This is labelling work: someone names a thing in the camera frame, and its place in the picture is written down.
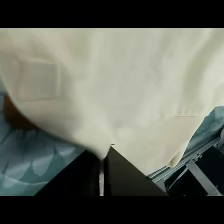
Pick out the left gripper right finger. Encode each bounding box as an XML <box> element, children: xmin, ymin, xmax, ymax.
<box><xmin>103</xmin><ymin>144</ymin><xmax>168</xmax><ymax>197</ymax></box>

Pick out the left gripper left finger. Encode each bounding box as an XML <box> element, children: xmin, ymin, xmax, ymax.
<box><xmin>34</xmin><ymin>149</ymin><xmax>101</xmax><ymax>197</ymax></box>

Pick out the cream shirt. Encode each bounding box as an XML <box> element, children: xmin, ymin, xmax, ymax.
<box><xmin>0</xmin><ymin>28</ymin><xmax>224</xmax><ymax>177</ymax></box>

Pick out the silver frame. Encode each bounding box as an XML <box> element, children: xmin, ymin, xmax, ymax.
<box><xmin>147</xmin><ymin>129</ymin><xmax>224</xmax><ymax>197</ymax></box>

